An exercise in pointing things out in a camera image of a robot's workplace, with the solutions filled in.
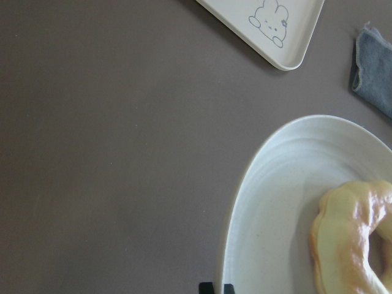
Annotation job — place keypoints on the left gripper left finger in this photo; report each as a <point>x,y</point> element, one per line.
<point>205,288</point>

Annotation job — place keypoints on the grey folded cloth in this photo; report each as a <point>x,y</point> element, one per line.
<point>372,78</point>

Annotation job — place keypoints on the cream rabbit tray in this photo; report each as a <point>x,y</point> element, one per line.
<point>278,30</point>

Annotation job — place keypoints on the glazed ring donut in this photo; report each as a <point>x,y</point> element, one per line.
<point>339,238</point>

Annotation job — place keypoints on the white round plate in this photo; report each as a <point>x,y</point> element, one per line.
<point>266,245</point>

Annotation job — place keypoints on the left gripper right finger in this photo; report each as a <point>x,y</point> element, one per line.
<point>229,289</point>

